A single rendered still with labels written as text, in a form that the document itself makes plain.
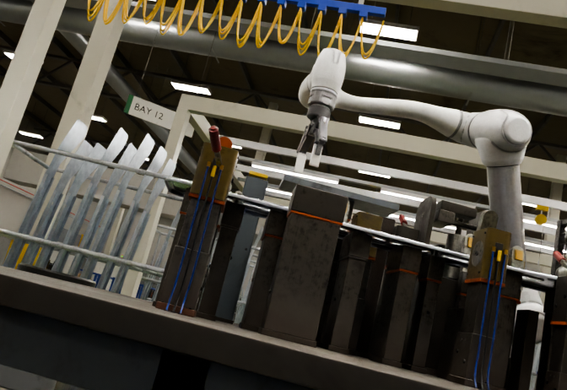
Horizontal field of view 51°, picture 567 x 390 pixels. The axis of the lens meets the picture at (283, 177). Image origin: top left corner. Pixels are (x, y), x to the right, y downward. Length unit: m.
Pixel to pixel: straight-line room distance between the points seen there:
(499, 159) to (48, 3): 4.10
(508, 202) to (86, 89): 7.86
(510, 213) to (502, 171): 0.14
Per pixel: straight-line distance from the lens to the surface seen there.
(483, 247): 1.40
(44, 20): 5.22
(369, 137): 7.84
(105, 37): 9.54
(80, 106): 9.18
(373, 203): 1.83
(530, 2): 4.77
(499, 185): 1.99
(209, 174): 1.26
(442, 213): 1.77
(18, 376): 4.04
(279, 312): 1.27
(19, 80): 5.06
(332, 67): 1.95
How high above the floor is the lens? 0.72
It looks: 14 degrees up
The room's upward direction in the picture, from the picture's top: 14 degrees clockwise
